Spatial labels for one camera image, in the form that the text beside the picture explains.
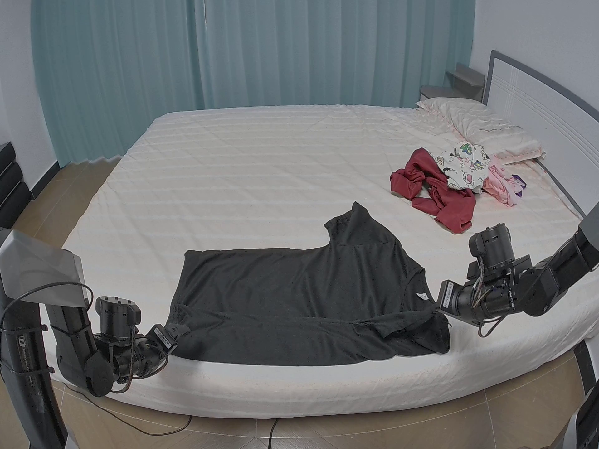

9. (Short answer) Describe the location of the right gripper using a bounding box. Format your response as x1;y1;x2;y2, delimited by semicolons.
439;280;515;321

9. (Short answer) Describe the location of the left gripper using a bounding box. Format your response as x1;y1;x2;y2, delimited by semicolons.
125;324;192;377

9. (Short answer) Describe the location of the black T-shirt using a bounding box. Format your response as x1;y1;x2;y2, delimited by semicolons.
167;200;451;366

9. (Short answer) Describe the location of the bed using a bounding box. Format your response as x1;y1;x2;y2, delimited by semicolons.
61;50;599;422

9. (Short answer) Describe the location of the dark red garment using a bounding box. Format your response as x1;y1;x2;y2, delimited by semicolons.
390;149;477;235

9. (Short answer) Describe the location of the pink garment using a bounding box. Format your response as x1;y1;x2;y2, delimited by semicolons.
482;155;522;207

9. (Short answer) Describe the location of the white printed pyjama top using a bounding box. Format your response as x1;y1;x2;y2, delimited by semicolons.
433;142;491;194

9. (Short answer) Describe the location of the cream pillow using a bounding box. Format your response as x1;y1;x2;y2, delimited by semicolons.
414;97;547;162

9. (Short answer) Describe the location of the black chest of drawers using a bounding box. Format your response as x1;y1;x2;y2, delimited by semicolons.
0;142;33;225

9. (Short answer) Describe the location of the grey bedside table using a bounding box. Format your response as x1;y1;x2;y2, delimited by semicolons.
420;63;486;104

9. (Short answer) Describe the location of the blue-green curtain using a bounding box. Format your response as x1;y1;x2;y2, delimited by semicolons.
194;0;477;110
32;0;209;165

